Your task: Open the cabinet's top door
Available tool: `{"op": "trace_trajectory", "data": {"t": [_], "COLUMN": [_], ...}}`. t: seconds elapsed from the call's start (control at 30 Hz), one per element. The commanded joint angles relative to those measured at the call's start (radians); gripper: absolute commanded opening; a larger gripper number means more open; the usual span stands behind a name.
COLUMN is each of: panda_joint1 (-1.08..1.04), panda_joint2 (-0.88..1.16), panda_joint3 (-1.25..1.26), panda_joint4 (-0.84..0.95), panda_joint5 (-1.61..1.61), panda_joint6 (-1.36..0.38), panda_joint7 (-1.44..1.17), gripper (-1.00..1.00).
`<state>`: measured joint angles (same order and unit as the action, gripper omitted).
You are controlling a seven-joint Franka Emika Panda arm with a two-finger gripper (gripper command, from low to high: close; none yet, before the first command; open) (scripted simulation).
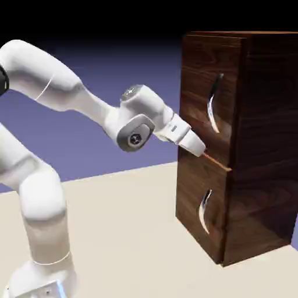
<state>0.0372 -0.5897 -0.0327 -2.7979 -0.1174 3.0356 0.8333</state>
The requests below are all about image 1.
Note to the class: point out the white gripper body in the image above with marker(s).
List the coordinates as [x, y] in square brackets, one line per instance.
[193, 141]

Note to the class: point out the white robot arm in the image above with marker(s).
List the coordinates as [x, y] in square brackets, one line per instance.
[58, 88]

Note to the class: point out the dark wood cabinet door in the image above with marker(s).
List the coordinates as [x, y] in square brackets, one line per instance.
[198, 69]
[214, 204]

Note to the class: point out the dark wood cabinet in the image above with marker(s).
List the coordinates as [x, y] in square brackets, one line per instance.
[260, 149]

